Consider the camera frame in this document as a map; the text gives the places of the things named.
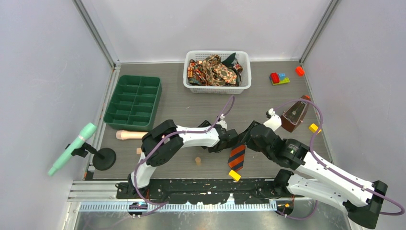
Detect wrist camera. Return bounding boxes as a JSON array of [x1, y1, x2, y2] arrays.
[[263, 108, 282, 131], [215, 114, 227, 129]]

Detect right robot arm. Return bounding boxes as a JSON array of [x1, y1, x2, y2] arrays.
[[238, 121, 388, 229]]

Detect brown wooden metronome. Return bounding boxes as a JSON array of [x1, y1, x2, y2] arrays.
[[281, 95, 311, 133]]

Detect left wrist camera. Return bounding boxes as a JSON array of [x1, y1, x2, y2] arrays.
[[215, 114, 227, 129]]

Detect green compartment tray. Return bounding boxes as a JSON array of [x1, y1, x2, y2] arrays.
[[103, 75, 162, 132]]

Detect dark green tie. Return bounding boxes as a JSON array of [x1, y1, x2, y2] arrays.
[[222, 52, 236, 67]]

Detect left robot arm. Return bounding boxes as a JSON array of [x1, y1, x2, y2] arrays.
[[128, 120, 238, 198]]

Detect red toy brick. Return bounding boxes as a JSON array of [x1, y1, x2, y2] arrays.
[[295, 66, 305, 76]]

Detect orange navy striped tie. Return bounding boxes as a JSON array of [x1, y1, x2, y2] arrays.
[[227, 143, 246, 172]]

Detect black microphone stand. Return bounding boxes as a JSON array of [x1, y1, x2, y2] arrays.
[[71, 143, 116, 171]]

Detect floral patterned tie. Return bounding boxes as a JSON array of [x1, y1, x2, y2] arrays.
[[187, 55, 244, 87]]

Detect wooden cylinder peg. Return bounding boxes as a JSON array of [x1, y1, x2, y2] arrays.
[[115, 130, 147, 140]]

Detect small round wooden disc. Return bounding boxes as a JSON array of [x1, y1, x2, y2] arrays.
[[195, 157, 201, 166]]

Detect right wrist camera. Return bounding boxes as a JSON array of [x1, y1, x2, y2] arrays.
[[263, 108, 282, 131]]

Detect yellow toy brick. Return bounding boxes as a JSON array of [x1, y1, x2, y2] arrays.
[[228, 170, 241, 182], [308, 123, 322, 134]]

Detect white plastic basket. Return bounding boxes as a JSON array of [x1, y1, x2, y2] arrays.
[[183, 50, 252, 94]]

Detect stacked lego bricks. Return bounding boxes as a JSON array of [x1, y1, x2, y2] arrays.
[[269, 72, 290, 85]]

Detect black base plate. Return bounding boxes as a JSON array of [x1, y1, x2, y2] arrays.
[[115, 178, 294, 205]]

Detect mint green microphone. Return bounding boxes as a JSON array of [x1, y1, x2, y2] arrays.
[[47, 123, 97, 176]]

